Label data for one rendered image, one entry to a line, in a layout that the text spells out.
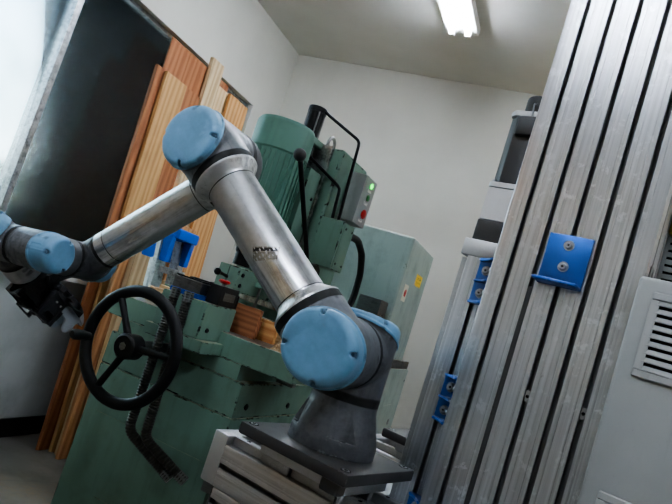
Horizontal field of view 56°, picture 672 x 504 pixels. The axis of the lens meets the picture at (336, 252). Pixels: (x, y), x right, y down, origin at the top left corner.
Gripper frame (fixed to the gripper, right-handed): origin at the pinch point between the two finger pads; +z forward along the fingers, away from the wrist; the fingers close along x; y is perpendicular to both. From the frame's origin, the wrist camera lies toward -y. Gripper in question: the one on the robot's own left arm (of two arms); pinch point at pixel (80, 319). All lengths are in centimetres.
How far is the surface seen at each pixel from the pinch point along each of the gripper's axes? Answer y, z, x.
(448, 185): -235, 172, -5
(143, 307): -16.1, 17.9, -3.2
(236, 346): -15.4, 18.4, 28.0
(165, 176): -125, 98, -119
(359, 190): -84, 29, 27
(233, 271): -36.3, 19.6, 12.7
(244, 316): -25.2, 21.2, 23.1
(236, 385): -7.8, 22.8, 31.5
